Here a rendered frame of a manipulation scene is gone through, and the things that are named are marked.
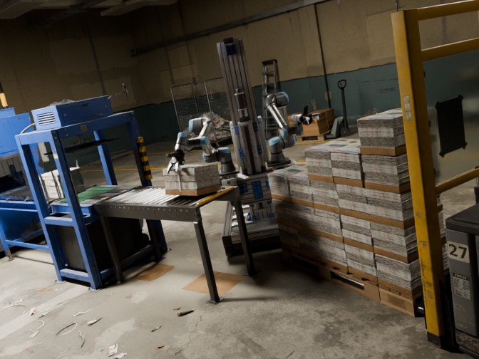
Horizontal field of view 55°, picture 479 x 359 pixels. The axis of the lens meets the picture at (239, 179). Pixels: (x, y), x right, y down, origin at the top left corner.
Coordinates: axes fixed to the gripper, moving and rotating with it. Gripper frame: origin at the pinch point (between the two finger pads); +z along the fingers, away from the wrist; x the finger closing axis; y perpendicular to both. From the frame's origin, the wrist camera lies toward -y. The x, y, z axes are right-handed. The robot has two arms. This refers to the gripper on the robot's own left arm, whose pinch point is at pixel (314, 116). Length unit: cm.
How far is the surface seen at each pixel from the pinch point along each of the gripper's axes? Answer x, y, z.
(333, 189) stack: 42, 40, 67
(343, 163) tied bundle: 38, 20, 80
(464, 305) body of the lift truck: 53, 85, 176
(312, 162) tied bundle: 42, 21, 47
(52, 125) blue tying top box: 194, -61, -132
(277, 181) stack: 50, 40, -3
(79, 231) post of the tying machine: 211, 36, -101
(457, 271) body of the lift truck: 50, 66, 174
